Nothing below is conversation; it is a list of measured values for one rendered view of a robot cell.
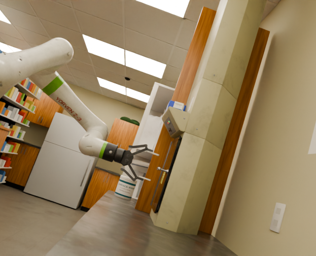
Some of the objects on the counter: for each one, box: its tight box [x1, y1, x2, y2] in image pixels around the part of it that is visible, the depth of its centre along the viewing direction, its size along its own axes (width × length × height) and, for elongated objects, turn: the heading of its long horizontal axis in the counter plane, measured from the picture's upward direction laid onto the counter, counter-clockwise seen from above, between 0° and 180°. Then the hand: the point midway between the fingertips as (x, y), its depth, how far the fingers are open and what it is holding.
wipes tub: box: [114, 175, 137, 200], centre depth 212 cm, size 13×13×15 cm
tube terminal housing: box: [150, 78, 237, 235], centre depth 158 cm, size 25×32×77 cm
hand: (152, 166), depth 150 cm, fingers open, 13 cm apart
